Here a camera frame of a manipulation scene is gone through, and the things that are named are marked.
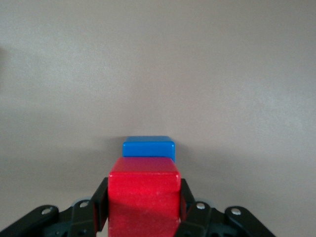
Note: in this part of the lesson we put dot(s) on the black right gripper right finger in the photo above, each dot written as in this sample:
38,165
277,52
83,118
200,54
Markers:
205,219

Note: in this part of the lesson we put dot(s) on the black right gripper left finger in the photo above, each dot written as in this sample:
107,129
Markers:
81,217

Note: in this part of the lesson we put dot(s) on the red wooden block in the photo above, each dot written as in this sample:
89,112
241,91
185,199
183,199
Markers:
143,197

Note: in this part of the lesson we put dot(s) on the blue wooden block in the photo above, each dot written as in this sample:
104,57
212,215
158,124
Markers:
148,146

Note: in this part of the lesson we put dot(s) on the brown paper table cover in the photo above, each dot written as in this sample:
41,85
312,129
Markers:
158,61

